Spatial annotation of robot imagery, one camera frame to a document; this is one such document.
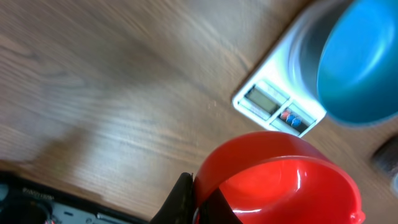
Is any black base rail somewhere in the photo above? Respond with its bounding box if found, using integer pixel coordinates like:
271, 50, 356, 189
1, 170, 148, 224

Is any red scoop with blue handle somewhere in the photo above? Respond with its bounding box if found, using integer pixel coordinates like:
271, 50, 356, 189
193, 131, 366, 224

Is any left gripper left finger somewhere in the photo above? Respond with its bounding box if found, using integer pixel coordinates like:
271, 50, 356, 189
150, 172, 195, 224

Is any blue bowl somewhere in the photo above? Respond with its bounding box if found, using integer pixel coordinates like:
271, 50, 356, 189
317, 0, 397, 126

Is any clear plastic container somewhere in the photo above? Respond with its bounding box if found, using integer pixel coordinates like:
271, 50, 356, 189
371, 135, 397, 197

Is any white kitchen scale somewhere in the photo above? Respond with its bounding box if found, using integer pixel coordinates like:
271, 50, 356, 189
232, 0, 350, 138

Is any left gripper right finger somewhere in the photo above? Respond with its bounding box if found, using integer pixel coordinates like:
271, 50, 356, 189
197, 188, 243, 224

